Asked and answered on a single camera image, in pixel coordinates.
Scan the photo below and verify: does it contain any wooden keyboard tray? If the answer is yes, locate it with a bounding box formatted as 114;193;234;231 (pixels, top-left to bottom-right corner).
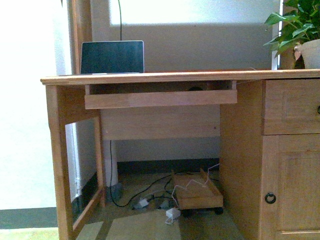
84;80;238;109

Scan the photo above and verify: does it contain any wooden desk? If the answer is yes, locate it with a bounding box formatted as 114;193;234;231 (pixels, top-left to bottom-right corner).
41;69;320;240

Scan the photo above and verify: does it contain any wooden rolling stand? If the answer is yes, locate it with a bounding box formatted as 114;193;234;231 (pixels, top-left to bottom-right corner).
171;169;224;218

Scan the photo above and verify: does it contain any grey laptop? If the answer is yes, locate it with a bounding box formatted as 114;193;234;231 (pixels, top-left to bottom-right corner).
80;40;145;75

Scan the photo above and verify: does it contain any white power adapter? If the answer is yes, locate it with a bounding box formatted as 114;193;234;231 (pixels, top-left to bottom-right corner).
166;207;181;220

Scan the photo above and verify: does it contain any wooden desk drawer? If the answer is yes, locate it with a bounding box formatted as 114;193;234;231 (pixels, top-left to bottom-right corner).
263;78;320;135

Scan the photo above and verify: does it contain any wooden cabinet door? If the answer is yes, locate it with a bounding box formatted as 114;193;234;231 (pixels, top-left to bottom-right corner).
260;134;320;240

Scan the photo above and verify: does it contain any white plant pot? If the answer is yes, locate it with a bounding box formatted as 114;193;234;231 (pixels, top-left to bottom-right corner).
297;39;320;69

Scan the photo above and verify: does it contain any green potted plant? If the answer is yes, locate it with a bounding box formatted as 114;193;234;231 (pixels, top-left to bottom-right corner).
264;0;320;56

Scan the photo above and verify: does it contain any black floor cable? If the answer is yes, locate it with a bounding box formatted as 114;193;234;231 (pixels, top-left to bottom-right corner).
108;139;176;208

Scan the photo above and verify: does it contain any white charger cable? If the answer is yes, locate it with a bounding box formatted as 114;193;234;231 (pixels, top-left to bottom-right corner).
164;162;221;226

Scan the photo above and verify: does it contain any black ring door handle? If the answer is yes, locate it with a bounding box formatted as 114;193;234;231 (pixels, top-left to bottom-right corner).
264;192;277;205

